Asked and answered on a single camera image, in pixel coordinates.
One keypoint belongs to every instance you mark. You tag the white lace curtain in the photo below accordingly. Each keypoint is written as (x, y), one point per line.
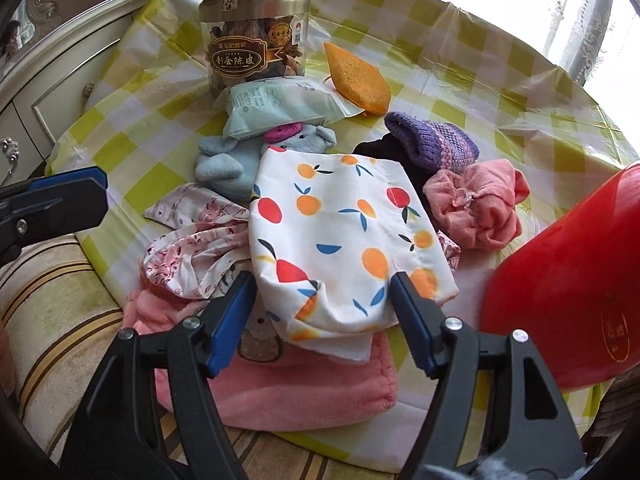
(562, 40)

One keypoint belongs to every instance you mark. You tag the green checked plastic tablecloth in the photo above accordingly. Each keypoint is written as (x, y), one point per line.
(450, 60)

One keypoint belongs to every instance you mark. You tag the black velvet scrunchie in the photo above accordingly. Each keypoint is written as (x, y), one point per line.
(385, 152)

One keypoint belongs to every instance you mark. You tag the purple striped knit pouch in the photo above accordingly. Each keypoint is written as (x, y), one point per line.
(435, 142)

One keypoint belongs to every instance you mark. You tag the pink cloth scrunchie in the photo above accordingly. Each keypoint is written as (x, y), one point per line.
(480, 210)

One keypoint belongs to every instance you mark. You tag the clear jar with metal lid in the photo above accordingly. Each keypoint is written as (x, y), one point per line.
(250, 25)

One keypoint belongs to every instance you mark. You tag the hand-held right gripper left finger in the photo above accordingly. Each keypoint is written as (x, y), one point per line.
(230, 320)

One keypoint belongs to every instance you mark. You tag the blue elephant plush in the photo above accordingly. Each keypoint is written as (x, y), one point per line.
(225, 170)

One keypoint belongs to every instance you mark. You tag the white fruit print cloth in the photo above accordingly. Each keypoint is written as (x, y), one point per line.
(340, 240)

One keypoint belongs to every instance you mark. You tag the pink plush towel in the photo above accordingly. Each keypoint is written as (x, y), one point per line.
(310, 395)

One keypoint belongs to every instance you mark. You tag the orange sponge pouch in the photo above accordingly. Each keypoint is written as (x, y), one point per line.
(357, 80)

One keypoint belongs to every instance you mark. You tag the white carved dresser mirror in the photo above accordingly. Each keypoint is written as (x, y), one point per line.
(42, 7)

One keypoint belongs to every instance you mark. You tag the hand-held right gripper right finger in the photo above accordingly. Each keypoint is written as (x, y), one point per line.
(412, 320)

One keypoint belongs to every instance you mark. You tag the pink floral cloth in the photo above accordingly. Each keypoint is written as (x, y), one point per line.
(195, 245)

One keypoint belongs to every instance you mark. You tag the pale green wet wipes pack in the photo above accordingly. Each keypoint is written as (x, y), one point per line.
(280, 102)

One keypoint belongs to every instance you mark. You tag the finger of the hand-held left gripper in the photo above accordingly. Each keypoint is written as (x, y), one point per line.
(50, 215)
(65, 178)

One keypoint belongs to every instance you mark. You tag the white dresser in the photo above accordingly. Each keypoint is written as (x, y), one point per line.
(50, 105)

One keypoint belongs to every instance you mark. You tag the red thermos flask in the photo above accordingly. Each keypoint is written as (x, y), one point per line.
(565, 300)

